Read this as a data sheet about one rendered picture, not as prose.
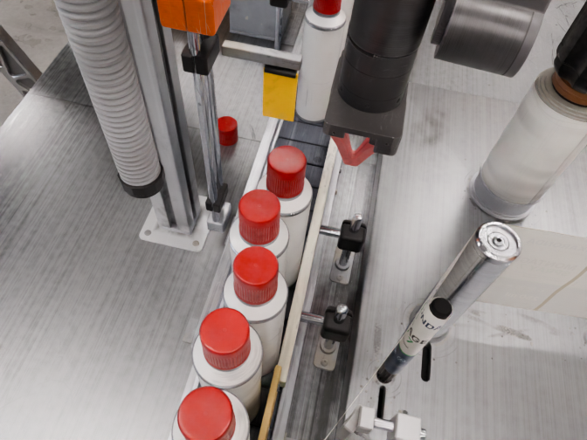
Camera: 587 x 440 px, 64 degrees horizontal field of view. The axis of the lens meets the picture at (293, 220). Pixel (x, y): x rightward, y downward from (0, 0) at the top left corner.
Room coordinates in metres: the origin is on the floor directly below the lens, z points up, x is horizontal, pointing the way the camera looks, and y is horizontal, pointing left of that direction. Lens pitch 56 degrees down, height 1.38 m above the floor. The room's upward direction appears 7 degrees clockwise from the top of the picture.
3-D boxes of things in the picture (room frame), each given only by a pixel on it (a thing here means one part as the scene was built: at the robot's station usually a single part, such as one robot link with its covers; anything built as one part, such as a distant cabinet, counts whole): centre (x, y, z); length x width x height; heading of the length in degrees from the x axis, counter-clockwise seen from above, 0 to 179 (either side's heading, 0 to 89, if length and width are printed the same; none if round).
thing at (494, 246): (0.22, -0.17, 0.97); 0.05 x 0.05 x 0.19
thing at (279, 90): (0.33, 0.03, 1.09); 0.03 x 0.01 x 0.06; 84
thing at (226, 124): (0.51, 0.12, 0.85); 0.03 x 0.03 x 0.03
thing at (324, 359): (0.19, -0.06, 0.83); 0.06 x 0.03 x 0.01; 172
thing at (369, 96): (0.33, -0.05, 1.13); 0.10 x 0.07 x 0.07; 173
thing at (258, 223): (0.21, 0.03, 0.98); 0.05 x 0.05 x 0.20
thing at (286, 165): (0.26, 0.01, 0.98); 0.05 x 0.05 x 0.20
